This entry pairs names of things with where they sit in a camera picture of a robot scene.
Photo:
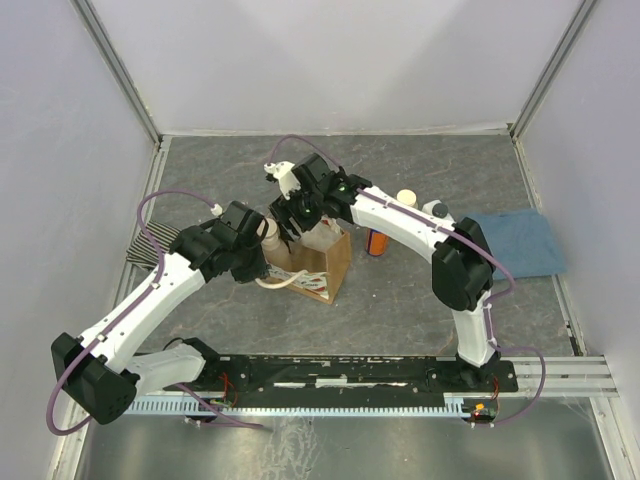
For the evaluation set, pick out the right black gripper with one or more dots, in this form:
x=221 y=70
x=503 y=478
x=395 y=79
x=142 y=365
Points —
x=282 y=210

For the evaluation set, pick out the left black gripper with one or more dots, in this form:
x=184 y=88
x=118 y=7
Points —
x=259 y=270

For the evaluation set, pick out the black white striped cloth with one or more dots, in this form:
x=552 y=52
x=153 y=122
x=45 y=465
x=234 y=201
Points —
x=142 y=254

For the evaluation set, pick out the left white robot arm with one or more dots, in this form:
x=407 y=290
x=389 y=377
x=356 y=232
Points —
x=101 y=370

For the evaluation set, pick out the right aluminium frame post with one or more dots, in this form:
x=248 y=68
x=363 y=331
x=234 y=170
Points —
x=553 y=65

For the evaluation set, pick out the light blue cable duct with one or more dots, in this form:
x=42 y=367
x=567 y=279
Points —
x=310 y=403

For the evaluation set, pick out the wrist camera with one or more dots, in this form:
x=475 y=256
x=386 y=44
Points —
x=314 y=175
x=238 y=225

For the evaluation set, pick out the blue folded cloth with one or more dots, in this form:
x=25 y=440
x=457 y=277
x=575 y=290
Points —
x=523 y=242

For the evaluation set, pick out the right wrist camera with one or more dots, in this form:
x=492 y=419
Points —
x=314 y=175

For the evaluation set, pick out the watermelon print canvas bag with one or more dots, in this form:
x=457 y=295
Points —
x=316 y=274

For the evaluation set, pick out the white square bottle dark cap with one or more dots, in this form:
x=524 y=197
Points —
x=437 y=209

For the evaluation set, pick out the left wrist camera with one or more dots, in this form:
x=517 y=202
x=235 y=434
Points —
x=238 y=225

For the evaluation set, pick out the left aluminium frame post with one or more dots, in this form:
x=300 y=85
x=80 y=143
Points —
x=92 y=22

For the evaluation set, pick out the pink beige bottle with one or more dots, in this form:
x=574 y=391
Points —
x=275 y=249

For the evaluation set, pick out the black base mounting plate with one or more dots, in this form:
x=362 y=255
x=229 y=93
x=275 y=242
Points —
x=433 y=375

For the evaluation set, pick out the aluminium frame post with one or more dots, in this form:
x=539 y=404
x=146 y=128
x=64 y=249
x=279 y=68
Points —
x=553 y=65
x=92 y=22

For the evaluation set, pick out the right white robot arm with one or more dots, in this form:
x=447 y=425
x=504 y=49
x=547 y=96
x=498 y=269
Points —
x=462 y=276

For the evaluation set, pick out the blue orange spray bottle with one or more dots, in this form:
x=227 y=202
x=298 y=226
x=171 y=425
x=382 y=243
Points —
x=376 y=243

